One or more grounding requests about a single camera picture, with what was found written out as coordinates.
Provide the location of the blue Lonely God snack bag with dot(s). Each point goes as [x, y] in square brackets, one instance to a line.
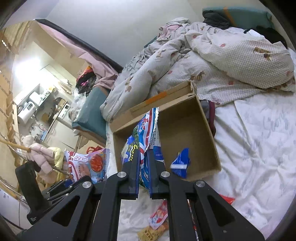
[145, 136]

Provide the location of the black clothes on pillow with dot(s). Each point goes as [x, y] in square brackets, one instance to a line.
[269, 33]

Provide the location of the checkered beige duvet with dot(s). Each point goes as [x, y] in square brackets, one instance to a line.
[222, 65]

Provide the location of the white washing machine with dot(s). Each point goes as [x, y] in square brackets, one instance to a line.
[64, 114]

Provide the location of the small blue snack packet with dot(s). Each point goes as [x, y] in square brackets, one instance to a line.
[181, 164]

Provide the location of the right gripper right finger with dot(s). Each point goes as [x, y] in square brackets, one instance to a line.
[179, 195]

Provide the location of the red white shrimp chip bag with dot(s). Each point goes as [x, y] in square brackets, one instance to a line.
[94, 165]

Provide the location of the white red rice cracker bag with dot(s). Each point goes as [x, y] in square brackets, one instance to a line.
[159, 216]

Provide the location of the white floral bed sheet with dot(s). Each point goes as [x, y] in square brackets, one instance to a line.
[255, 141]

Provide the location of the red tote bag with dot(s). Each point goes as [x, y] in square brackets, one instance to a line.
[91, 149]

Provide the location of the beige wafer packet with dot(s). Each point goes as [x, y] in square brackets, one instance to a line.
[149, 234]

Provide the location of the maroon garment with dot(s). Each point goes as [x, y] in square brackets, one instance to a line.
[209, 111]

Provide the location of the pink puffy jacket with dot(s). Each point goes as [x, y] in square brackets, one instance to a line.
[48, 159]

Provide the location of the red Wangzai milk candy bag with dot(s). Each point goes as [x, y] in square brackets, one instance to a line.
[229, 200]

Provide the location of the teal cushioned bench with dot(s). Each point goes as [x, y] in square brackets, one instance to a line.
[86, 114]

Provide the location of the pink curtain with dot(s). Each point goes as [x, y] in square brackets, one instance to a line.
[105, 73]

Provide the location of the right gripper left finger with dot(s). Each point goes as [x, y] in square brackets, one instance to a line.
[123, 185]

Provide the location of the dark clothes pile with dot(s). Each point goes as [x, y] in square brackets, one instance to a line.
[86, 81]

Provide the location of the teal pillow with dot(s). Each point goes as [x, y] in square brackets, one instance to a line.
[242, 17]

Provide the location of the white water heater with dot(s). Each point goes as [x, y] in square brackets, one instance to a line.
[26, 113]

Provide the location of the brown cardboard box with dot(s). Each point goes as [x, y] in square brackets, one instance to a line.
[182, 124]

